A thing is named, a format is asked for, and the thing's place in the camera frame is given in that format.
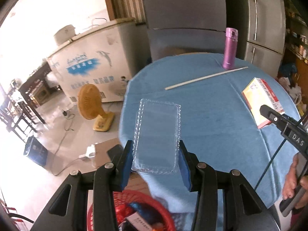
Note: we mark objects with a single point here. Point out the red mesh trash basket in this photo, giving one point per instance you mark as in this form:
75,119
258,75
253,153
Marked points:
130,202

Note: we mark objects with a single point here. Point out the white power strip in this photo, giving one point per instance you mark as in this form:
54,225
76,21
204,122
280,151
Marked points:
90,153

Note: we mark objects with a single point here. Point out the person's right hand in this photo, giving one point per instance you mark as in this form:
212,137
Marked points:
291,183

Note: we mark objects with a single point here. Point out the dark wooden table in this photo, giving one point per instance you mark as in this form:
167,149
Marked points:
32,81

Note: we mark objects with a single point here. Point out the black smartphone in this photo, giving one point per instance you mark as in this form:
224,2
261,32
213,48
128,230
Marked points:
115,153

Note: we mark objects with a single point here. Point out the grey cabinet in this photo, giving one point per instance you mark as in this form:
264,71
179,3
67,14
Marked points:
185,26

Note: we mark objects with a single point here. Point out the yellow desk fan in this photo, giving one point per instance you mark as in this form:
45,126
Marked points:
90,107

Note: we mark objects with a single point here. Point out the blue plastic bag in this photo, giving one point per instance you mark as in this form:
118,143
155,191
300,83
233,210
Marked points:
145,211

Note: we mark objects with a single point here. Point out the dark blue plastic crate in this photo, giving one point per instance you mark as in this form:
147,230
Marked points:
35,151

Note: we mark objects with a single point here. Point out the blue tablecloth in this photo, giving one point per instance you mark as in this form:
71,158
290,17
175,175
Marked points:
216,123

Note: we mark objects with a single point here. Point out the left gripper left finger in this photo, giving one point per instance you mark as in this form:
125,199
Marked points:
123,162

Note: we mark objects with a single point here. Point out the white chest freezer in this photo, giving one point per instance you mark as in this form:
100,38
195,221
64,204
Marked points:
105,56

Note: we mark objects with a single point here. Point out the cardboard box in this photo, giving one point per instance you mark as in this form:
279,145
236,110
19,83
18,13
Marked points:
101,157

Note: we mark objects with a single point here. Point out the orange white medicine box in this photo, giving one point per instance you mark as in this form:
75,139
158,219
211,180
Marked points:
258,93

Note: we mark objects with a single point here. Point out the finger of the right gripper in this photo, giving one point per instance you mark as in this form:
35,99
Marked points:
273,116

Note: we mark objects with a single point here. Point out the white Plendil medicine box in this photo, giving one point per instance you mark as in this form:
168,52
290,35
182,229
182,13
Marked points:
138,223

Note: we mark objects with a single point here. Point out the clear plastic tray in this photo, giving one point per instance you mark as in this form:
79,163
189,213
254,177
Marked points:
156,137

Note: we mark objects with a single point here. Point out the red plastic bag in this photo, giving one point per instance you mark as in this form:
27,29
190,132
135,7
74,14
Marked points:
122,211

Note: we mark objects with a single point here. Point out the purple thermos bottle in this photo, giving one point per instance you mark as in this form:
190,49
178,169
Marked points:
231,44

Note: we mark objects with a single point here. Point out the wooden chair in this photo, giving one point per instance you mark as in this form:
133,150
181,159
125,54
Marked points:
17,119

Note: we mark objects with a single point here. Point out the wooden shelf with jars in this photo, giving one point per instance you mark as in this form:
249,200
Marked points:
296,39

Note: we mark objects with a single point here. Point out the white cooker pot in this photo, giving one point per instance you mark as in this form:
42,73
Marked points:
64,34

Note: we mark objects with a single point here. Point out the silver refrigerator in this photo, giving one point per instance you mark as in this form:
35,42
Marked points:
261,32

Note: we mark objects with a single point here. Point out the white thin rod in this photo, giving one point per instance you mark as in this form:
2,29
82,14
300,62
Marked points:
204,78

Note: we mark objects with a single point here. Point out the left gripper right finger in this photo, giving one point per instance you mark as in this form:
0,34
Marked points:
187,163

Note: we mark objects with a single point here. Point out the pile of plastic bags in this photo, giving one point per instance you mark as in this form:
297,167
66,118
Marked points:
285,79

